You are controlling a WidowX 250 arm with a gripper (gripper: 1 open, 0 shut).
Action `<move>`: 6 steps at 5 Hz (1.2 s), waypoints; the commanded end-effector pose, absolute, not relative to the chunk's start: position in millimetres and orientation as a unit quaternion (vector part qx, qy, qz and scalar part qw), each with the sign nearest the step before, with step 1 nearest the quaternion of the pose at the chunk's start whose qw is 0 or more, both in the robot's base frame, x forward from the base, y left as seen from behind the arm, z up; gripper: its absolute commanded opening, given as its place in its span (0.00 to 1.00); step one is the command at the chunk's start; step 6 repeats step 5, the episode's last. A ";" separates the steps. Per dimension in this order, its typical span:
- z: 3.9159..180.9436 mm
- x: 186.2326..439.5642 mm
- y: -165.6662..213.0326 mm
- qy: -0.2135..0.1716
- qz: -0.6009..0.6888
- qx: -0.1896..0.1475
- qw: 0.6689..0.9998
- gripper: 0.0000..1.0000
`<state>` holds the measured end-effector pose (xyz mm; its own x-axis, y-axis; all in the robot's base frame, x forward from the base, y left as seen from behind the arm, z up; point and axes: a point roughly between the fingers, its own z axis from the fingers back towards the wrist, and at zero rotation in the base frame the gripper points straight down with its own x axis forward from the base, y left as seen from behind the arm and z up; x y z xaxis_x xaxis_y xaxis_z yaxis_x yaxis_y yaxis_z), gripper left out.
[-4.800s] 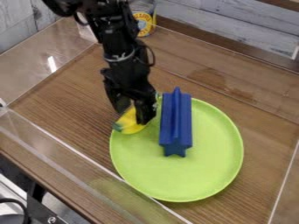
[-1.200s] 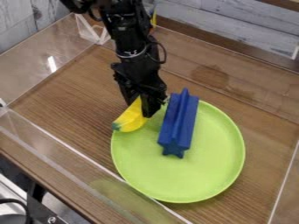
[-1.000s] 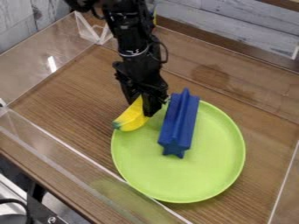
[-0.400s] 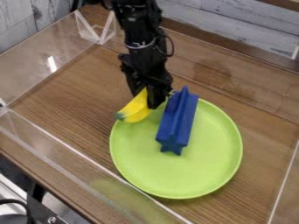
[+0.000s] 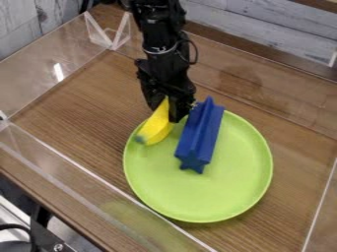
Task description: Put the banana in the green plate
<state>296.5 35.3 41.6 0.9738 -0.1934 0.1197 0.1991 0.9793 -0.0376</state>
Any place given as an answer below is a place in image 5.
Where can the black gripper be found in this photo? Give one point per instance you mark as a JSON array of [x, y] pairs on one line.
[[163, 72]]

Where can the yellow toy banana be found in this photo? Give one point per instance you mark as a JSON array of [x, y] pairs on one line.
[[157, 127]]

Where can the green round plate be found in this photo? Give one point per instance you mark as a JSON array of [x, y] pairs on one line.
[[216, 195]]

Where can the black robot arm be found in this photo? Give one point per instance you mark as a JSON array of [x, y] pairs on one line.
[[161, 19]]

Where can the clear acrylic corner bracket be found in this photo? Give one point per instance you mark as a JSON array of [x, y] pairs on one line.
[[112, 39]]

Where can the clear acrylic front wall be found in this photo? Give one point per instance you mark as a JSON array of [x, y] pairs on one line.
[[100, 210]]

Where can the black metal table bracket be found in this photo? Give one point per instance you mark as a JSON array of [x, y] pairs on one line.
[[49, 242]]

